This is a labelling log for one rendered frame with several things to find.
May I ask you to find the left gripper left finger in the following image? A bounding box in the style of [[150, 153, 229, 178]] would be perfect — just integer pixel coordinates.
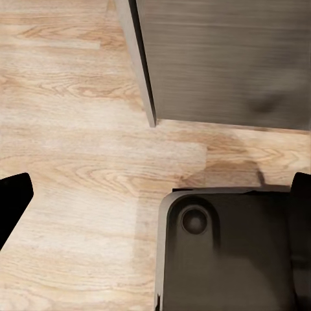
[[0, 172, 34, 249]]

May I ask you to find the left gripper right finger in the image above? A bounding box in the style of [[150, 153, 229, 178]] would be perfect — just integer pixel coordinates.
[[290, 172, 311, 225]]

